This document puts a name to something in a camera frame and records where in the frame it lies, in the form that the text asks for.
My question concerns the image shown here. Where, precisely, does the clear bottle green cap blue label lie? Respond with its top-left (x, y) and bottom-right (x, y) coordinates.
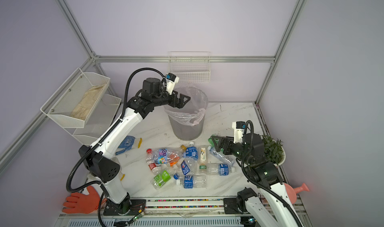
top-left (199, 163), bottom-right (236, 176)

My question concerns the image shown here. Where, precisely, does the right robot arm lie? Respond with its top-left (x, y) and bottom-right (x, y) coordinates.
top-left (209, 120), bottom-right (303, 227)

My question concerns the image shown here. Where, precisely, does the clear bottle blue label front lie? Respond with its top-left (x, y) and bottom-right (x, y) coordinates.
top-left (176, 175), bottom-right (207, 189)

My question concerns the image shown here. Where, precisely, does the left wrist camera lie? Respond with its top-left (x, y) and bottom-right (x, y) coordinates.
top-left (166, 73), bottom-right (180, 95)

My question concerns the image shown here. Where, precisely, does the aluminium frame post right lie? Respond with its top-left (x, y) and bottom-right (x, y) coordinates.
top-left (255, 0), bottom-right (307, 107)

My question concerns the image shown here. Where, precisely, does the horizontal aluminium frame bar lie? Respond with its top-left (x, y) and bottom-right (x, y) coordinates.
top-left (94, 56), bottom-right (276, 63)

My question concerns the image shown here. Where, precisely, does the clear bottle lying right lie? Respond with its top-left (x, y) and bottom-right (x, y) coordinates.
top-left (209, 146), bottom-right (236, 166)

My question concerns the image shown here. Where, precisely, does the blue dotted work glove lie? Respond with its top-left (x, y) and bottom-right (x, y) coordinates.
top-left (115, 135), bottom-right (143, 155)

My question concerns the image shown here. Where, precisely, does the yellow cap orange bottle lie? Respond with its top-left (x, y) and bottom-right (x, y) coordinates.
top-left (168, 145), bottom-right (187, 166)

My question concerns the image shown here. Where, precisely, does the white cap blue label bottle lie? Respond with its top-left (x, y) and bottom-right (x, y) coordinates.
top-left (183, 141), bottom-right (199, 161)

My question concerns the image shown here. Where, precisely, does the white mesh wall shelf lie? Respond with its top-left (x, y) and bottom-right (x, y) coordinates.
top-left (41, 68), bottom-right (122, 145)

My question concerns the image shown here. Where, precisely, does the beige cloth in shelf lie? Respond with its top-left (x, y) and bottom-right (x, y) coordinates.
top-left (70, 84), bottom-right (106, 120)

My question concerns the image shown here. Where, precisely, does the aluminium rail with beads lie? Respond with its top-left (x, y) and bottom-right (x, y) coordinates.
top-left (56, 196), bottom-right (304, 219)

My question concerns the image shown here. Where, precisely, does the grey mesh waste bin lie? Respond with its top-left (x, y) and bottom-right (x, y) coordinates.
top-left (164, 85), bottom-right (209, 141)

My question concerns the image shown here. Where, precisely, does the red cap clear bottle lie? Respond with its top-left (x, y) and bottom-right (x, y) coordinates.
top-left (146, 148), bottom-right (162, 175)

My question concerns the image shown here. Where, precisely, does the pink watering can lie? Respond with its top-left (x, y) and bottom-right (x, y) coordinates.
top-left (284, 183), bottom-right (310, 204)

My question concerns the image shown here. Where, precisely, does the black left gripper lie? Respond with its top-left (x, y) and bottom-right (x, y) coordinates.
top-left (152, 89), bottom-right (190, 108)

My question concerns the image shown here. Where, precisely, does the white wire wall basket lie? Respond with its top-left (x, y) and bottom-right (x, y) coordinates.
top-left (167, 51), bottom-right (211, 84)

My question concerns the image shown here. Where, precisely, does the potted green plant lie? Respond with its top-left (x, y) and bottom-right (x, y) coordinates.
top-left (262, 135), bottom-right (286, 166)

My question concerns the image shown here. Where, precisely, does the bright green label bottle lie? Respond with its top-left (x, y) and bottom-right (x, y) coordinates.
top-left (151, 168), bottom-right (178, 189)

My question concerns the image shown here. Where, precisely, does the crushed bottle blue red label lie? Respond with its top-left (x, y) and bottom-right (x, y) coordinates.
top-left (181, 157), bottom-right (198, 176)

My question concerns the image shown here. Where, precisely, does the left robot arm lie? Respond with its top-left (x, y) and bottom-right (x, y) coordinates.
top-left (66, 67), bottom-right (191, 215)

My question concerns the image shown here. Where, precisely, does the orange rubber glove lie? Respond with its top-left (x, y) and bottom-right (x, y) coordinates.
top-left (62, 186), bottom-right (101, 214)

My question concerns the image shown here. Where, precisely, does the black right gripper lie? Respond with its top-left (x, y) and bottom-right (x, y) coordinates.
top-left (210, 133), bottom-right (251, 165)

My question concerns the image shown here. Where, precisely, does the clear bottle white yellow label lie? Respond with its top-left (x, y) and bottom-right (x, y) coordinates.
top-left (198, 146), bottom-right (208, 165)

